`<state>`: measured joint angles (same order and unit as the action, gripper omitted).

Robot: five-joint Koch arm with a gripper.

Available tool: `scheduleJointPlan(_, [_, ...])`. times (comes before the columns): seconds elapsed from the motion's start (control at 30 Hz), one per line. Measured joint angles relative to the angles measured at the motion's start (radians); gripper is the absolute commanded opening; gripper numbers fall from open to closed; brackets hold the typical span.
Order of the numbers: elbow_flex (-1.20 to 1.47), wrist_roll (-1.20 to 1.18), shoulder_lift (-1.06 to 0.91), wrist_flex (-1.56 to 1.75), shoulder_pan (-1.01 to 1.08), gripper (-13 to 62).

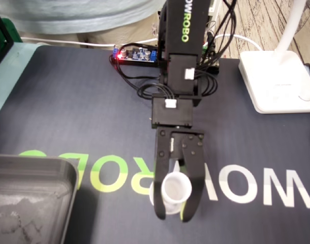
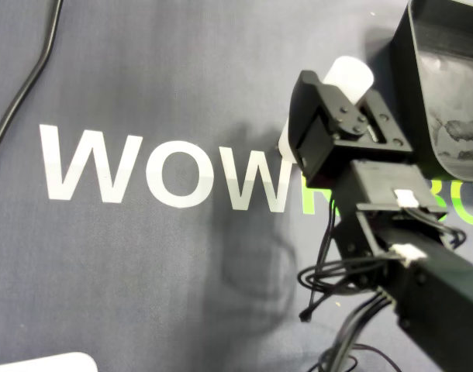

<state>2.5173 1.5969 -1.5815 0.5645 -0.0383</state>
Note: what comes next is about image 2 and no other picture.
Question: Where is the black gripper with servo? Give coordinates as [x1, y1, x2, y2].
[288, 70, 414, 184]

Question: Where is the white plastic tube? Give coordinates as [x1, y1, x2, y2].
[322, 56, 375, 106]

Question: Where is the white plastic cup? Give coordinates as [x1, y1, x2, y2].
[278, 119, 296, 158]

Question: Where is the black plastic tray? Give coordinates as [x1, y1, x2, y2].
[389, 0, 473, 182]

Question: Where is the dark mat with WOWROBO print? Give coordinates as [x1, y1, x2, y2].
[0, 0, 473, 372]

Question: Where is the white desk lamp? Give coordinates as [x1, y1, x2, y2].
[0, 351, 98, 372]

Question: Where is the black robot wire bundle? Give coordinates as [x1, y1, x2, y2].
[296, 201, 469, 372]

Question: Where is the thick black cable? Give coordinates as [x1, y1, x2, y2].
[0, 0, 65, 167]

